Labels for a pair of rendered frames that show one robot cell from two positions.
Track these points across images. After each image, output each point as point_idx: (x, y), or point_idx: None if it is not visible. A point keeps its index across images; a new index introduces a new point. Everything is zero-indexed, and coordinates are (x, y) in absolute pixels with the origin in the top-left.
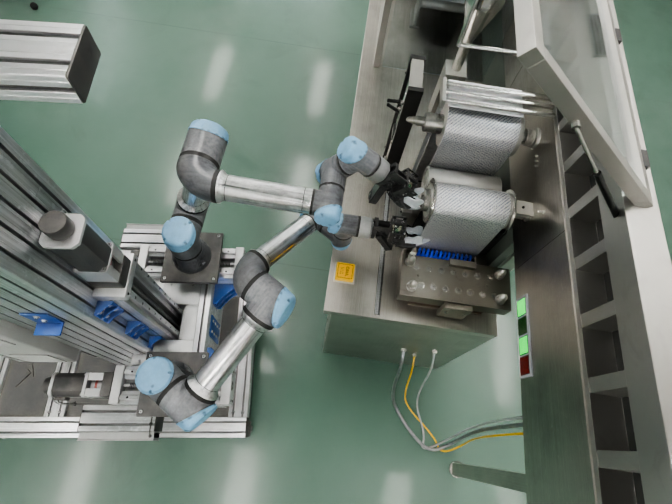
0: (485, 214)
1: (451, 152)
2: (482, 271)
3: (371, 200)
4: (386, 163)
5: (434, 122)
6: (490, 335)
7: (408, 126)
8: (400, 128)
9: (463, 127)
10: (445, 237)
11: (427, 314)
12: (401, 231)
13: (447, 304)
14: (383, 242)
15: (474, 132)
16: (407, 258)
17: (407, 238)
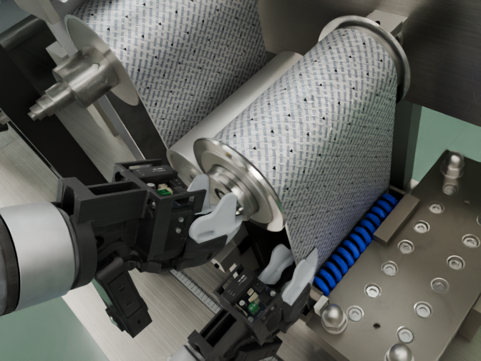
0: (353, 88)
1: (172, 85)
2: (429, 193)
3: (131, 328)
4: (31, 207)
5: (83, 67)
6: None
7: (59, 132)
8: (51, 150)
9: (137, 16)
10: (333, 213)
11: (457, 357)
12: (263, 298)
13: (480, 305)
14: (257, 353)
15: (164, 6)
16: (326, 322)
17: (285, 294)
